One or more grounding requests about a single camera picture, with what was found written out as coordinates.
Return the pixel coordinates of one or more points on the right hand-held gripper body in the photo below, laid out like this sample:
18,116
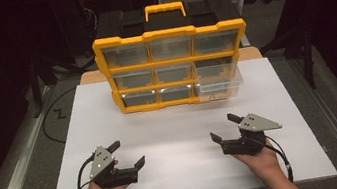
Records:
246,143

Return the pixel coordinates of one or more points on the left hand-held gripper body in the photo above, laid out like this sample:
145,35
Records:
100,162

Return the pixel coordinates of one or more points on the clear plastic drawer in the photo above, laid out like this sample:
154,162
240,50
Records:
226,86

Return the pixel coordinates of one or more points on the yellow black organizer cabinet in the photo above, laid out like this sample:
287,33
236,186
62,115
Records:
171,62

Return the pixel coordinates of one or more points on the person's right hand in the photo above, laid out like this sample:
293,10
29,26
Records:
262,163

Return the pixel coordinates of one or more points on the grid of transparent drawers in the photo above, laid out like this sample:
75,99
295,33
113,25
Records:
125,55

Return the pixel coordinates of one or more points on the black metal stand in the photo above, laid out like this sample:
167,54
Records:
36,94
309,60

